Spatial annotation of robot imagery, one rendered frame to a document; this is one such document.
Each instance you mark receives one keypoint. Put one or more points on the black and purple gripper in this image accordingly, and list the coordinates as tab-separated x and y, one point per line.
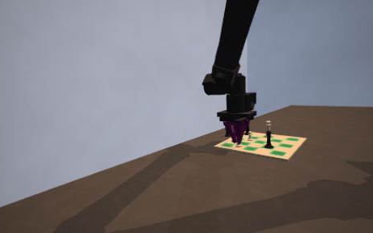
236	116

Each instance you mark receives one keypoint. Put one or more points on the green and cream chessboard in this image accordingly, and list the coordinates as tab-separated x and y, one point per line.
284	147

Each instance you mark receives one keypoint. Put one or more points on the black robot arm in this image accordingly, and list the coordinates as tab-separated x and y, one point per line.
237	21

